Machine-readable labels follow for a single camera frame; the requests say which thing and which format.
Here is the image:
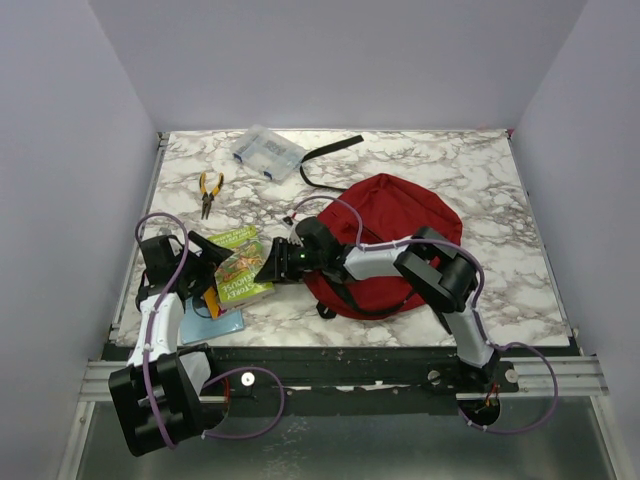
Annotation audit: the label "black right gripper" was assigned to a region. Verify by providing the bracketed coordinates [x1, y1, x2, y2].
[255, 238, 326, 286]

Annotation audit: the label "orange yellow book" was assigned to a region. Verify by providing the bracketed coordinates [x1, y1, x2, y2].
[202, 287, 235, 319]

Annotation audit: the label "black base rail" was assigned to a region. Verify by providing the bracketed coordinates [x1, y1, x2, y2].
[101, 342, 526, 416]

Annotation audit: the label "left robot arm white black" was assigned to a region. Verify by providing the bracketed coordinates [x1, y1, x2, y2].
[108, 231, 232, 457]

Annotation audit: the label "clear plastic organizer box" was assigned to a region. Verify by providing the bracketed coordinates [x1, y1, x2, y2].
[230, 125, 306, 182]

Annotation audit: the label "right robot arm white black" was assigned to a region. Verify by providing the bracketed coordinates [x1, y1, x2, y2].
[254, 217, 500, 392]

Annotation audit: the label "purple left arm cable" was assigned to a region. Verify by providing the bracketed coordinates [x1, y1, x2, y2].
[134, 211, 288, 450]

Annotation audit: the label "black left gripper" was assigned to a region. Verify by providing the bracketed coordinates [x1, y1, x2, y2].
[175, 231, 234, 296]

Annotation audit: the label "yellow black pliers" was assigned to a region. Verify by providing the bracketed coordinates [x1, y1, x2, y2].
[199, 172, 224, 220]

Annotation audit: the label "light blue notebook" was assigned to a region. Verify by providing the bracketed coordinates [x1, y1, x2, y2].
[180, 298, 245, 345]

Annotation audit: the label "red backpack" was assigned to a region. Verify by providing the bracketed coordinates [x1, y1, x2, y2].
[298, 133, 464, 321]

